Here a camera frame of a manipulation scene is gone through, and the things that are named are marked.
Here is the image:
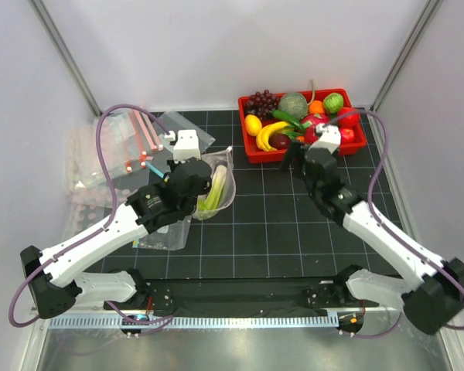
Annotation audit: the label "orange zipper bag stack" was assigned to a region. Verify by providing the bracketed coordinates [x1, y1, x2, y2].
[66, 110, 160, 192]

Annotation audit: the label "red textured fruit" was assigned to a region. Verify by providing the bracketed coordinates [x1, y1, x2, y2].
[304, 124, 319, 145]

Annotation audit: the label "green chili pepper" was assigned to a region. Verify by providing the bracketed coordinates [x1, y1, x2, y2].
[271, 110, 304, 131]

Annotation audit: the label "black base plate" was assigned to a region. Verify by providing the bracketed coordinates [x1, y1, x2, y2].
[115, 277, 378, 318]

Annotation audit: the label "red plastic bin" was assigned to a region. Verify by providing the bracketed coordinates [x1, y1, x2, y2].
[237, 88, 367, 164]

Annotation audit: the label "green celery stalk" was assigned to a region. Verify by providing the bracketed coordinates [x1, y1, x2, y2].
[197, 165, 227, 212]

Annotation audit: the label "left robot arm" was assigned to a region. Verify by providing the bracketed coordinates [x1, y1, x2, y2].
[20, 158, 212, 319]

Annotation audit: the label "dark purple grapes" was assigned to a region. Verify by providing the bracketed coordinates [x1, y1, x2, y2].
[245, 90, 280, 120]

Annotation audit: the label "yellow banana bunch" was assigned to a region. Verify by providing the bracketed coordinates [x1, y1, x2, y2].
[256, 121, 291, 151]

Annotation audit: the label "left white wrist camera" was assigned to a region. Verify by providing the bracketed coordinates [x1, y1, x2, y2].
[173, 129, 201, 163]

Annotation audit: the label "green cantaloupe melon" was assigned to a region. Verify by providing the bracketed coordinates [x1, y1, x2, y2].
[278, 92, 309, 120]

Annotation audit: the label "yellow lemon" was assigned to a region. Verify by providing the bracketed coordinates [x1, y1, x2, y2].
[244, 114, 262, 137]

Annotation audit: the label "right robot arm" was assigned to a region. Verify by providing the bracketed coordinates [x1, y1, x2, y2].
[281, 141, 464, 335]

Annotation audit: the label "pink dragon fruit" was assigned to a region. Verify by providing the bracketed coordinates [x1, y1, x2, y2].
[301, 114, 329, 129]

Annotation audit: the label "red tomato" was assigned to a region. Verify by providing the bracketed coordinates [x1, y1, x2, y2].
[339, 128, 356, 145]

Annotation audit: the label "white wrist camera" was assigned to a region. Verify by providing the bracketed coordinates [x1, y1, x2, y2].
[173, 129, 201, 163]
[311, 124, 341, 154]

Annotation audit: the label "green leafy cabbage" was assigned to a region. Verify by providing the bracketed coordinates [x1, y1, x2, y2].
[322, 93, 344, 114]

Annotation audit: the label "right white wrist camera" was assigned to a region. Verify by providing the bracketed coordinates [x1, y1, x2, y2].
[311, 124, 341, 154]

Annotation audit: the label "pink dotted zip bag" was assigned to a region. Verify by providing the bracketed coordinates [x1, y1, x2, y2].
[193, 146, 237, 221]

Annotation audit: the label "dark red apple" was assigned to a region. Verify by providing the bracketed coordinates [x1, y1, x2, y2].
[269, 133, 291, 150]

